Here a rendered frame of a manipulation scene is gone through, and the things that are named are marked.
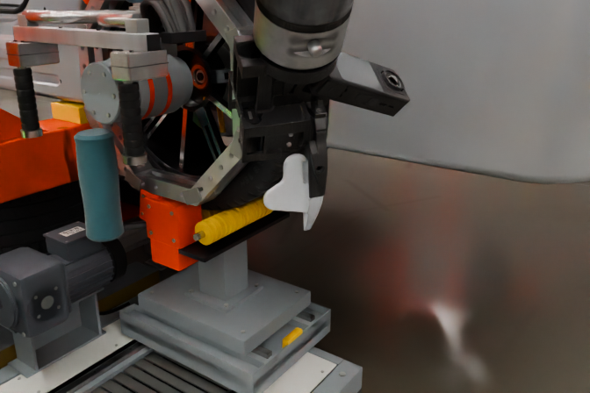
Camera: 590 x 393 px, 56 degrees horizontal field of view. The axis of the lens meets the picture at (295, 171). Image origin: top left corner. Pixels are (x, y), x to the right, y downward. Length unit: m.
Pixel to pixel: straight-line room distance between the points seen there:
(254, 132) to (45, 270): 1.08
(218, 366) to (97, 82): 0.76
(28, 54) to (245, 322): 0.82
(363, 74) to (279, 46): 0.12
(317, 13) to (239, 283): 1.26
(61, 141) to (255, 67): 1.28
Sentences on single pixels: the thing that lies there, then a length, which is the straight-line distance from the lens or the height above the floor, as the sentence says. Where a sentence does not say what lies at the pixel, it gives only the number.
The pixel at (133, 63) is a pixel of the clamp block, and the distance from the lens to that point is 1.01.
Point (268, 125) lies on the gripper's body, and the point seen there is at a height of 0.94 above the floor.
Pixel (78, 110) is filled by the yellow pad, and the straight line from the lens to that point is 1.73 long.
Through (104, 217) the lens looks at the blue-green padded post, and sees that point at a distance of 1.39.
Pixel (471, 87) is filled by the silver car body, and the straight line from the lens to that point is 1.00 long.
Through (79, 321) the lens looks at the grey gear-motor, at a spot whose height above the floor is 0.10.
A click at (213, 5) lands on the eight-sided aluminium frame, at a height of 1.02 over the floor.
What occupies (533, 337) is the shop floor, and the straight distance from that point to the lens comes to 2.00.
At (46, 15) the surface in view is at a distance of 1.25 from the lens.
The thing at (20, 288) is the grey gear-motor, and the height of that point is 0.38.
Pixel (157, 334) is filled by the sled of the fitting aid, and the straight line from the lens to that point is 1.64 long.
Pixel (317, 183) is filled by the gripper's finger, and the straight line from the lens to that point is 0.54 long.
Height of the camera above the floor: 1.05
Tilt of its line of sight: 18 degrees down
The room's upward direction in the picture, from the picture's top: straight up
